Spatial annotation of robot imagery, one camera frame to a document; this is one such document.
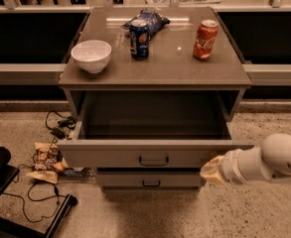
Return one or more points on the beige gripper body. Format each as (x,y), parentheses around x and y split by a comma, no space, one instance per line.
(228,168)

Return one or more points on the grey top drawer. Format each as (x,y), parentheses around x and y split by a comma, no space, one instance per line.
(115,128)

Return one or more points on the grey drawer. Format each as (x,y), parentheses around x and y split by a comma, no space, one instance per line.
(115,128)
(149,178)

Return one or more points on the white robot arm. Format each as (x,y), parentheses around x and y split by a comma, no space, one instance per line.
(271,162)

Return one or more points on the grey lower drawer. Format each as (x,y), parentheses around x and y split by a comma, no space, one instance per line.
(149,178)

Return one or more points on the grey cabinet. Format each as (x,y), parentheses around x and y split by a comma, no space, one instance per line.
(170,65)

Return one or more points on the red coca-cola can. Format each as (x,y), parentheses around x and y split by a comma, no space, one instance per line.
(205,38)

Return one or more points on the blue pepsi can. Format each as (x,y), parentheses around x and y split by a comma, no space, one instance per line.
(139,39)

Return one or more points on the blue chip bag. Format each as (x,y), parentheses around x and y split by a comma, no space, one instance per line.
(155,21)

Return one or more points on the snack bags pile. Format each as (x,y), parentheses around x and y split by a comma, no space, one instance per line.
(49,164)

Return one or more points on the white bowl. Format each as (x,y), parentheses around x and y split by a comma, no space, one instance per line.
(92,56)

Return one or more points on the black chair base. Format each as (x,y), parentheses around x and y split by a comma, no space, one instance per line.
(7,175)

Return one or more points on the black drawer handle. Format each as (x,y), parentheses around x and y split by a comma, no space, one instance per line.
(153,162)

